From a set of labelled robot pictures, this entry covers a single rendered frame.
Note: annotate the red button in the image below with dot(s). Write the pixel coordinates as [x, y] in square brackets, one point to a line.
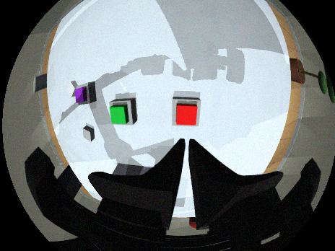
[185, 111]

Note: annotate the purple button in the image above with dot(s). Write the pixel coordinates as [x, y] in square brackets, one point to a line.
[85, 93]

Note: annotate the green button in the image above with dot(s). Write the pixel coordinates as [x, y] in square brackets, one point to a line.
[123, 112]

